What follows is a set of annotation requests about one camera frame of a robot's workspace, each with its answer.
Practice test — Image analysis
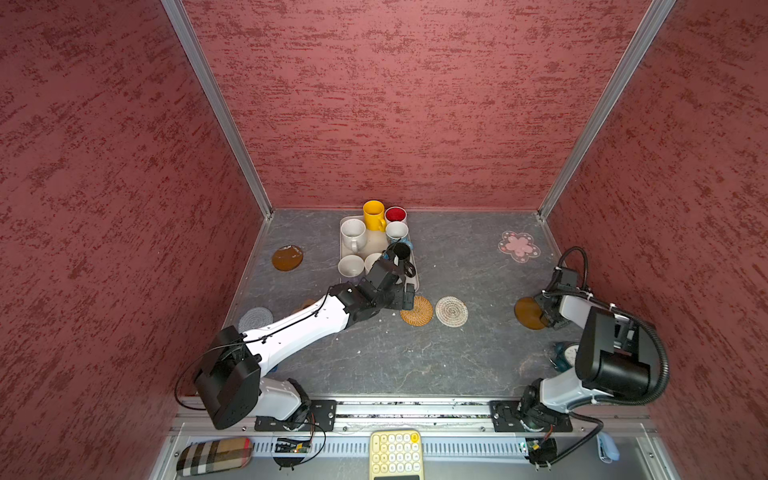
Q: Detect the brown wooden coaster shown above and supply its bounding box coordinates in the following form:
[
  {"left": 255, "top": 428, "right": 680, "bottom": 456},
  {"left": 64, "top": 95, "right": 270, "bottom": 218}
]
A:
[{"left": 514, "top": 297, "right": 548, "bottom": 330}]

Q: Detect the woven rattan coaster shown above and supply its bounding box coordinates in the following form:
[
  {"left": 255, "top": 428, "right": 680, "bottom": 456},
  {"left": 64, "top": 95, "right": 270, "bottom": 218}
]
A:
[{"left": 400, "top": 296, "right": 434, "bottom": 327}]

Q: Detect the pink flower coaster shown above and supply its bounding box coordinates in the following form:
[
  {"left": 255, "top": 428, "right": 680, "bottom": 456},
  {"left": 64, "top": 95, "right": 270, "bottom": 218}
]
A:
[{"left": 498, "top": 231, "right": 541, "bottom": 263}]

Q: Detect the white braided coaster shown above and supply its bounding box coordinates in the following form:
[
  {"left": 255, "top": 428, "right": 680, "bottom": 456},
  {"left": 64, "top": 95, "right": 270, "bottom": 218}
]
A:
[{"left": 435, "top": 296, "right": 469, "bottom": 328}]

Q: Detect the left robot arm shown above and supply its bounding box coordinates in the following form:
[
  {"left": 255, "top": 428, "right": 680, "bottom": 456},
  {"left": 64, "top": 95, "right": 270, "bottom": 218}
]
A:
[{"left": 193, "top": 256, "right": 416, "bottom": 430}]

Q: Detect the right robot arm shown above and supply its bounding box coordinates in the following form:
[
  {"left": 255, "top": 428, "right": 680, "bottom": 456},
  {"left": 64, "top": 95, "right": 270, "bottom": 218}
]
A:
[{"left": 514, "top": 266, "right": 671, "bottom": 431}]

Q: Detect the brown glossy coaster left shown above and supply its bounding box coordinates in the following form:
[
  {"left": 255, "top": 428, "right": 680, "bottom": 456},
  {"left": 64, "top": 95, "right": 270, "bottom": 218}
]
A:
[{"left": 271, "top": 245, "right": 304, "bottom": 272}]

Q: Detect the grey round coaster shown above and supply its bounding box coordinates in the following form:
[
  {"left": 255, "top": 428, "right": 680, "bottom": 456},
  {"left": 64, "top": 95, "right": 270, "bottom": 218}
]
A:
[{"left": 236, "top": 307, "right": 274, "bottom": 333}]

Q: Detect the white mug front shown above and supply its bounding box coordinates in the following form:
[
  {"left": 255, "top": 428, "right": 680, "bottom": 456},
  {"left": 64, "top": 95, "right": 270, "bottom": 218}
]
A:
[{"left": 364, "top": 252, "right": 382, "bottom": 274}]

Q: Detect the white mug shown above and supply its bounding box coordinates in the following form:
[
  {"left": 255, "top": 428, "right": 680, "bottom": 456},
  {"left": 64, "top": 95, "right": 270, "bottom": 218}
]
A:
[
  {"left": 364, "top": 252, "right": 382, "bottom": 274},
  {"left": 340, "top": 218, "right": 367, "bottom": 254}
]

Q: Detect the lavender mug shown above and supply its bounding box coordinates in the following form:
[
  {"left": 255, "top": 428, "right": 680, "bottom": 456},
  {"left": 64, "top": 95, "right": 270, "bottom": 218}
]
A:
[{"left": 337, "top": 254, "right": 365, "bottom": 285}]

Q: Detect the black mug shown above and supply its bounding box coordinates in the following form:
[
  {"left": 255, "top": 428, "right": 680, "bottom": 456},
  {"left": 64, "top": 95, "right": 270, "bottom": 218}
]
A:
[{"left": 386, "top": 241, "right": 416, "bottom": 278}]

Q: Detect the beige serving tray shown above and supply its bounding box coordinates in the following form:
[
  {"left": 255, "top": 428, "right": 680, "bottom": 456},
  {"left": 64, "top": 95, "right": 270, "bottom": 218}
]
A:
[{"left": 339, "top": 215, "right": 420, "bottom": 292}]

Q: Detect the blue floral mug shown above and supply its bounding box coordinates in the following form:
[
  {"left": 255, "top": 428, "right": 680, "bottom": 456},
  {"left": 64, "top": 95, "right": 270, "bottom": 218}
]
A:
[{"left": 385, "top": 221, "right": 413, "bottom": 248}]

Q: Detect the teal alarm clock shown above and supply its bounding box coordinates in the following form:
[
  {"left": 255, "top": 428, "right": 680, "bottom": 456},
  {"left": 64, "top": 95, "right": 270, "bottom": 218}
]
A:
[{"left": 550, "top": 342, "right": 579, "bottom": 373}]

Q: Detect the white mug rear left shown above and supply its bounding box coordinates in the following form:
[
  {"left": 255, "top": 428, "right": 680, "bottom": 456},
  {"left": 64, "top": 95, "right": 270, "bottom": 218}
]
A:
[{"left": 340, "top": 218, "right": 367, "bottom": 254}]

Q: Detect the red interior mug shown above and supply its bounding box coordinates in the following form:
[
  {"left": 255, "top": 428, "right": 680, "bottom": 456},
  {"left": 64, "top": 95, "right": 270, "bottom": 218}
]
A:
[{"left": 385, "top": 206, "right": 407, "bottom": 223}]

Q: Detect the yellow mug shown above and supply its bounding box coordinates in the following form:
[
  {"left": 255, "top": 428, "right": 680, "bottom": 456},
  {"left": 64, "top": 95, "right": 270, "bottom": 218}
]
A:
[{"left": 363, "top": 200, "right": 386, "bottom": 232}]

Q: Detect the light blue small device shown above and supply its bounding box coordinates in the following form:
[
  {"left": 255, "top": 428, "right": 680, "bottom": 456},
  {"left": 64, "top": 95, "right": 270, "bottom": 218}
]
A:
[{"left": 596, "top": 432, "right": 620, "bottom": 464}]

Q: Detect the yellow keypad calculator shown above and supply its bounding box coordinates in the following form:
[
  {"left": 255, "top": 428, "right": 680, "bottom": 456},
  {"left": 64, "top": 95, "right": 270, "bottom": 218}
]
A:
[{"left": 369, "top": 430, "right": 425, "bottom": 480}]

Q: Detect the plaid glasses case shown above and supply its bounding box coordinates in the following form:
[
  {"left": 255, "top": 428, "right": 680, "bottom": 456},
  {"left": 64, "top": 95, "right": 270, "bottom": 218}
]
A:
[{"left": 176, "top": 437, "right": 254, "bottom": 477}]

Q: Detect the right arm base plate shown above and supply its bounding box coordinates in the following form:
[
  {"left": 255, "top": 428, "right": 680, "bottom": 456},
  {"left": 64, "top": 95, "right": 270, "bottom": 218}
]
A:
[{"left": 488, "top": 400, "right": 573, "bottom": 434}]

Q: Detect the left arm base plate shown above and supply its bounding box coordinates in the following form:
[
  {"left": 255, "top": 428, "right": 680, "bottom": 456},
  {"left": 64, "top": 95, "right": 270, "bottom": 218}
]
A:
[{"left": 254, "top": 400, "right": 338, "bottom": 433}]

